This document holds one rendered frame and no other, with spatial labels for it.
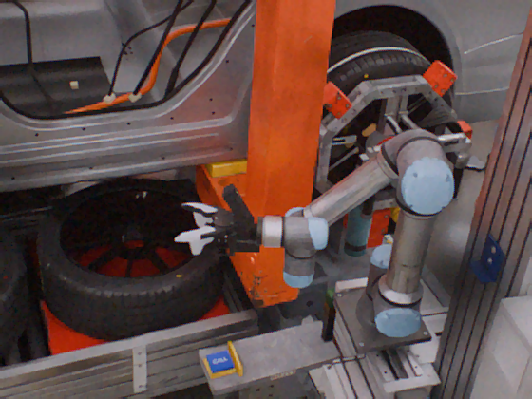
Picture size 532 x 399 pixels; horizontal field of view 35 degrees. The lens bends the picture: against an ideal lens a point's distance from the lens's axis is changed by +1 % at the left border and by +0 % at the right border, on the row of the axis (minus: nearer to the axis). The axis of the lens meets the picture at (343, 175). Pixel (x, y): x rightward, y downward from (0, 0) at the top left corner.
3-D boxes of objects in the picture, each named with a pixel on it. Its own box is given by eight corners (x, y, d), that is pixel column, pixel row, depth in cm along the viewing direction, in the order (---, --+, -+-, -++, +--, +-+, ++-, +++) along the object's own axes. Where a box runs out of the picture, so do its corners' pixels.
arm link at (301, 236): (325, 258, 199) (329, 231, 194) (279, 256, 198) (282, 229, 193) (323, 237, 205) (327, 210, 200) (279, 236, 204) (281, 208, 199)
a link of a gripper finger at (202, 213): (180, 222, 203) (209, 236, 199) (180, 201, 200) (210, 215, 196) (188, 218, 205) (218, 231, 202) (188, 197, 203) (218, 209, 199)
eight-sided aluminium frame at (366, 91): (429, 189, 330) (457, 67, 298) (438, 199, 325) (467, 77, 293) (304, 213, 308) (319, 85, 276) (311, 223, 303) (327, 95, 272)
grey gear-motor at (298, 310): (285, 272, 354) (293, 207, 333) (325, 342, 324) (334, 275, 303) (245, 280, 346) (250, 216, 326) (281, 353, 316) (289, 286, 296)
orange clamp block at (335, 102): (344, 94, 285) (330, 80, 278) (353, 105, 279) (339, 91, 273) (330, 108, 285) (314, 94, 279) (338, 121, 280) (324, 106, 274)
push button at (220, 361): (226, 353, 264) (227, 349, 263) (234, 370, 259) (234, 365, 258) (205, 359, 261) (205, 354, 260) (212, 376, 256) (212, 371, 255)
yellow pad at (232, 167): (235, 152, 316) (236, 142, 313) (247, 173, 306) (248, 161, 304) (199, 157, 311) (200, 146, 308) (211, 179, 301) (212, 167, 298)
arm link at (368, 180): (418, 103, 201) (271, 212, 218) (425, 127, 192) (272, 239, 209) (446, 132, 207) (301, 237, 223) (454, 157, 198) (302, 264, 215)
